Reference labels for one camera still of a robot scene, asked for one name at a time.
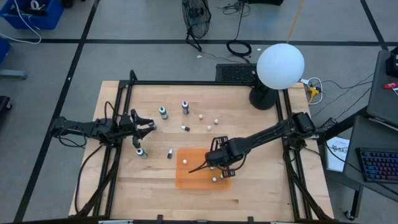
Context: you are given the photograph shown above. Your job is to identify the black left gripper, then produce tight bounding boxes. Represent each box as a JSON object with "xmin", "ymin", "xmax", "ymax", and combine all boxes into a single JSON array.
[{"xmin": 119, "ymin": 108, "xmax": 157, "ymax": 149}]

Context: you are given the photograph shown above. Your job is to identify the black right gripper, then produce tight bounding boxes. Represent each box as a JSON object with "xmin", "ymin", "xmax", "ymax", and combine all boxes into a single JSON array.
[{"xmin": 188, "ymin": 136, "xmax": 248, "ymax": 179}]

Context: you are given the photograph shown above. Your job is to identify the orange translucent plastic bin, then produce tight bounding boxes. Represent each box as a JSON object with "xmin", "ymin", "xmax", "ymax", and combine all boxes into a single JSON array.
[{"xmin": 175, "ymin": 147, "xmax": 233, "ymax": 190}]

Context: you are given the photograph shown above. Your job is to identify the black floor fan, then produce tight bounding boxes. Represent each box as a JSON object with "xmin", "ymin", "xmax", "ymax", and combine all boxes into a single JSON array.
[{"xmin": 181, "ymin": 0, "xmax": 212, "ymax": 53}]

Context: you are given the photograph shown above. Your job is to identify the white globe lamp black base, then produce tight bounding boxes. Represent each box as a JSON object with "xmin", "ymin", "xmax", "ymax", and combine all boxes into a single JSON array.
[{"xmin": 248, "ymin": 42, "xmax": 305, "ymax": 111}]

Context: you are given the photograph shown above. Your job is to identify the white paper sheet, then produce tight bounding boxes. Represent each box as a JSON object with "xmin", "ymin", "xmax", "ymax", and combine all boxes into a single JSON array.
[{"xmin": 325, "ymin": 136, "xmax": 351, "ymax": 173}]

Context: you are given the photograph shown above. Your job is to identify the grey metal bar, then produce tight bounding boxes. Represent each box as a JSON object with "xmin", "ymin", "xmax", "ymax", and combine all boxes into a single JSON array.
[{"xmin": 0, "ymin": 69, "xmax": 27, "ymax": 80}]

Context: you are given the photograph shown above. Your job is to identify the blue plastic bin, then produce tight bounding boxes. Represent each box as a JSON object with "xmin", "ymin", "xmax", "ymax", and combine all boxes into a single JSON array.
[{"xmin": 0, "ymin": 0, "xmax": 65, "ymax": 30}]

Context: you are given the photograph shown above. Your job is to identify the blue container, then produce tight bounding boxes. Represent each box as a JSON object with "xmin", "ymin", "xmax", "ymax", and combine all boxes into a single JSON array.
[{"xmin": 0, "ymin": 37, "xmax": 12, "ymax": 65}]

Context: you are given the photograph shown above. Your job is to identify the black case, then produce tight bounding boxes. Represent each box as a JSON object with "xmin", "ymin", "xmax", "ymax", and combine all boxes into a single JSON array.
[{"xmin": 245, "ymin": 0, "xmax": 284, "ymax": 6}]

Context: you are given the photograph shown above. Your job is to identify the backlit keyboard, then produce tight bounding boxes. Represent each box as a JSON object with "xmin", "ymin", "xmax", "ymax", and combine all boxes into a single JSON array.
[{"xmin": 355, "ymin": 147, "xmax": 398, "ymax": 184}]

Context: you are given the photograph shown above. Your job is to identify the dark grey desk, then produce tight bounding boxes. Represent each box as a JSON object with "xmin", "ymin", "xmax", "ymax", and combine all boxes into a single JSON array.
[{"xmin": 343, "ymin": 115, "xmax": 398, "ymax": 203}]

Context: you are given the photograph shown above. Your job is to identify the black device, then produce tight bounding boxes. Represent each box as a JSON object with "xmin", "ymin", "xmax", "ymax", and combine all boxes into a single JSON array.
[{"xmin": 385, "ymin": 45, "xmax": 398, "ymax": 78}]

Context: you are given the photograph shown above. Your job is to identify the black aluminium table frame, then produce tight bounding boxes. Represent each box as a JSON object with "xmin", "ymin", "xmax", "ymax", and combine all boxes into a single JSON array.
[{"xmin": 74, "ymin": 70, "xmax": 335, "ymax": 224}]

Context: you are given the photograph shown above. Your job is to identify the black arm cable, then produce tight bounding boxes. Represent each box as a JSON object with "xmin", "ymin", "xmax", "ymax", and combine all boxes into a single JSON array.
[{"xmin": 73, "ymin": 143, "xmax": 106, "ymax": 215}]

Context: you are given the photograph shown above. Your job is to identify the black coiled cable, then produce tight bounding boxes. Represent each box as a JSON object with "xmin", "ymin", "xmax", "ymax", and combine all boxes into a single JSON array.
[{"xmin": 226, "ymin": 0, "xmax": 252, "ymax": 58}]

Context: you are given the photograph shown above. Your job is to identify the white power cable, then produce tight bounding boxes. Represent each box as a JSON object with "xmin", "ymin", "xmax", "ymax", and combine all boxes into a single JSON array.
[{"xmin": 300, "ymin": 77, "xmax": 324, "ymax": 105}]

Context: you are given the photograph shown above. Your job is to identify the thick yellow cable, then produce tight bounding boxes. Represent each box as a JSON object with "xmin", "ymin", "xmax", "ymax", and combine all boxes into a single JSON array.
[{"xmin": 285, "ymin": 0, "xmax": 305, "ymax": 44}]

